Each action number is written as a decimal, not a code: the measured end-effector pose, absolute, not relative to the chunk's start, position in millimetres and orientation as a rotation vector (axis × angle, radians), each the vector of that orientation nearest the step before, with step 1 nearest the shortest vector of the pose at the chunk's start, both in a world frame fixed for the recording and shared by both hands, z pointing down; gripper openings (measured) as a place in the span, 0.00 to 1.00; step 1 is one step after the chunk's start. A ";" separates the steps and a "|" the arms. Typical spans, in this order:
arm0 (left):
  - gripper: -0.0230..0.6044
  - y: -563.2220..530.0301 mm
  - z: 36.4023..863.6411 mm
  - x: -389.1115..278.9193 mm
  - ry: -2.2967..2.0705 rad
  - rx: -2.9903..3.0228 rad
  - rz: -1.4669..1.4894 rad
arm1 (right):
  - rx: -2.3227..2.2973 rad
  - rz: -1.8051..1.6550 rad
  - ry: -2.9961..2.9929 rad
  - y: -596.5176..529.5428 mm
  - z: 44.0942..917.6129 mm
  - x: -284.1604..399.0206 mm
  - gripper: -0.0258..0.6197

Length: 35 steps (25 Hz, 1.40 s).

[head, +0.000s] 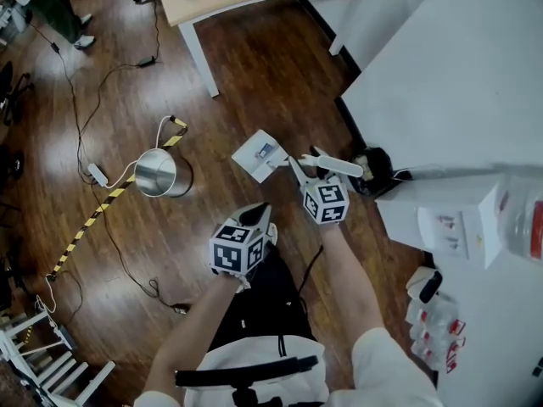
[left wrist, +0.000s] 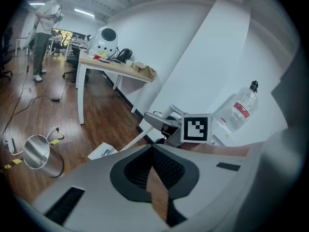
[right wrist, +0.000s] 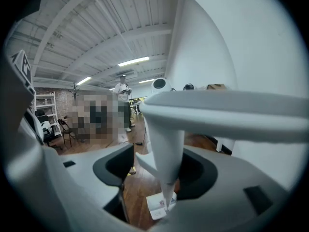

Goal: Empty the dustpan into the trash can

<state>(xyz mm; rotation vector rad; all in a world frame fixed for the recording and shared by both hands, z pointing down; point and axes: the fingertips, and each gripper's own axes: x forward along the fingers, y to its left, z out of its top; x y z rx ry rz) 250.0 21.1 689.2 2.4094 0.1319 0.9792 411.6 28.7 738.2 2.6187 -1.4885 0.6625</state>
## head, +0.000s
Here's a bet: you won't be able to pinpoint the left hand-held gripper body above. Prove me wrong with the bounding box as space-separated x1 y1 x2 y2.
208 222 279 277

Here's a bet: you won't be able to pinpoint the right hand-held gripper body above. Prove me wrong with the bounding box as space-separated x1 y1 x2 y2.
299 171 351 226

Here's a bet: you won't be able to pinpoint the metal waste bin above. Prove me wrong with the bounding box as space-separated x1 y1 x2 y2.
133 148 195 199

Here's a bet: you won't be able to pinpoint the person's left forearm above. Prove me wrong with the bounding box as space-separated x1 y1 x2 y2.
139 271 251 398

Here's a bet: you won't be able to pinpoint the person's right forearm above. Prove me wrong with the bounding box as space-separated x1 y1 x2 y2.
316 221 394 358

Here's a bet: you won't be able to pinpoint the small black bin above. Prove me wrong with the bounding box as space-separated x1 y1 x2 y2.
350 145 412 198

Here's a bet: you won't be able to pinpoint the person's black trousers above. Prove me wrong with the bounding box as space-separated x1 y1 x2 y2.
207 243 317 349

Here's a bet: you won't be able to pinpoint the white carton on table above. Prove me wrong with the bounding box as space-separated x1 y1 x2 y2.
375 175 510 270

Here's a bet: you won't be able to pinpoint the yellow black striped tape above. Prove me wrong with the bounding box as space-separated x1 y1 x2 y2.
45 116 189 282

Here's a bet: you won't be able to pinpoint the black oblong object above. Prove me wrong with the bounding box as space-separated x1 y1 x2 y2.
418 270 444 304

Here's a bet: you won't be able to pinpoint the white power strip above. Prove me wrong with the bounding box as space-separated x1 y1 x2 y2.
87 163 109 187

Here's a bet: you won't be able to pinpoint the pack of clear bottles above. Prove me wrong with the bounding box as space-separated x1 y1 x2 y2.
405 290 467 375

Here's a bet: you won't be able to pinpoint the person's white shirt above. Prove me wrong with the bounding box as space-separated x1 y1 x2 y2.
126 326 445 407

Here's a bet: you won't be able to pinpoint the clear water jug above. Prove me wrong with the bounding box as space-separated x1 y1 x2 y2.
496 175 543 265

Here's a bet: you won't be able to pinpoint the white metal rack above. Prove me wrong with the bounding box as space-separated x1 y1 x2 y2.
0 309 116 407

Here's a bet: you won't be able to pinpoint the white bead bracelet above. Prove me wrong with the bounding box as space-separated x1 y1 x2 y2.
210 269 252 293

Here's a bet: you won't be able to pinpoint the black head camera mount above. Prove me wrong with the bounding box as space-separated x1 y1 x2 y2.
175 354 320 407

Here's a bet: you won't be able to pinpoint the white power cable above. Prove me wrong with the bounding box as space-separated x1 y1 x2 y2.
105 114 176 187

